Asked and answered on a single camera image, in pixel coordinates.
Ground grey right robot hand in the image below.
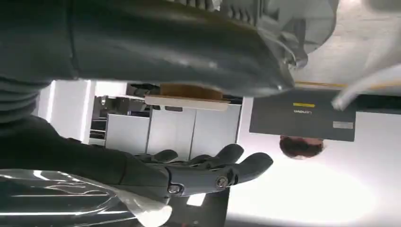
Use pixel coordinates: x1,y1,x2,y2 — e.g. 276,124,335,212
0,0,296,202

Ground brown cardboard box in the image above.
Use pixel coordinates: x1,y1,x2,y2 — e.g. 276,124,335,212
159,83,225,101

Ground dark grey monitor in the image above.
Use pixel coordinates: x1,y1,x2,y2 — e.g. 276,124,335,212
249,89,358,142

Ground person's head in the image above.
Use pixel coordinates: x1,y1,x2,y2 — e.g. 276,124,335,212
279,135,325,160

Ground white cabinet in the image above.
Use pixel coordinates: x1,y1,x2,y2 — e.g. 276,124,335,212
105,105,242,161

